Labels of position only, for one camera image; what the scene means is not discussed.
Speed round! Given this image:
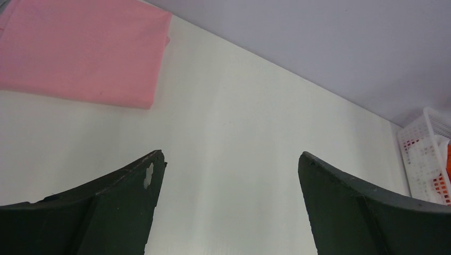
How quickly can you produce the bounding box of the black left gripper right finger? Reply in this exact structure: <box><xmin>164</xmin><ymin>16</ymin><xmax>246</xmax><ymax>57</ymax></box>
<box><xmin>298</xmin><ymin>152</ymin><xmax>450</xmax><ymax>254</ymax></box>

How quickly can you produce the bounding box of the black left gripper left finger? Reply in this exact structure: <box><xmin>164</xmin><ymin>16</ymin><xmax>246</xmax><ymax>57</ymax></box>
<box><xmin>1</xmin><ymin>150</ymin><xmax>166</xmax><ymax>254</ymax></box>

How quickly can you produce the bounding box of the white plastic laundry basket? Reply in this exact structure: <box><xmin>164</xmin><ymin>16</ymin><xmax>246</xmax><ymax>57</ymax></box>
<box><xmin>397</xmin><ymin>107</ymin><xmax>450</xmax><ymax>205</ymax></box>

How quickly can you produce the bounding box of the folded pink t shirt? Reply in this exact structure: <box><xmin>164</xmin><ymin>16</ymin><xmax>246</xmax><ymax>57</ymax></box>
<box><xmin>1</xmin><ymin>1</ymin><xmax>172</xmax><ymax>109</ymax></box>

